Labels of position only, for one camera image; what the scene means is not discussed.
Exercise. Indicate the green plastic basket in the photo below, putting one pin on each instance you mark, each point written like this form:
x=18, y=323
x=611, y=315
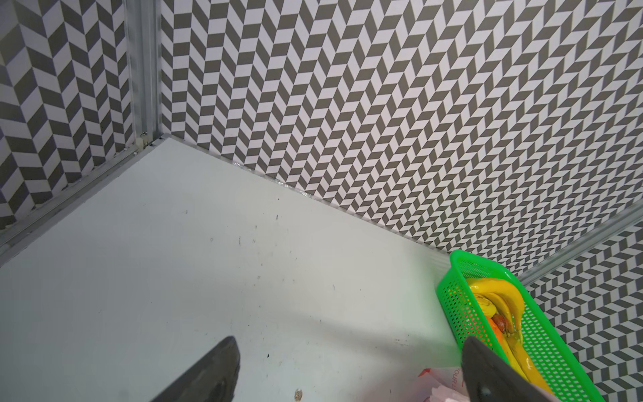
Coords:
x=550, y=354

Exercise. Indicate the orange fake fruit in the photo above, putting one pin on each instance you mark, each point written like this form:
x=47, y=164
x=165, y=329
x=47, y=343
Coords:
x=496, y=330

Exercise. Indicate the yellow fake banana bunch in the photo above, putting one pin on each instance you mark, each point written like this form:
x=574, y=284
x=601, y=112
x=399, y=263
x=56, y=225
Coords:
x=502, y=301

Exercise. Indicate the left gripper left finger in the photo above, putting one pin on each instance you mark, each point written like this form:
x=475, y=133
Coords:
x=213, y=378

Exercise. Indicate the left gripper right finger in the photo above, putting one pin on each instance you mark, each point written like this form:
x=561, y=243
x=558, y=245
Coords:
x=489, y=378

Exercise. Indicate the pink plastic bag fruit print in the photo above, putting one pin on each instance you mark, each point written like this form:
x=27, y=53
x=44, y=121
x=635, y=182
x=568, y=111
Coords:
x=445, y=384

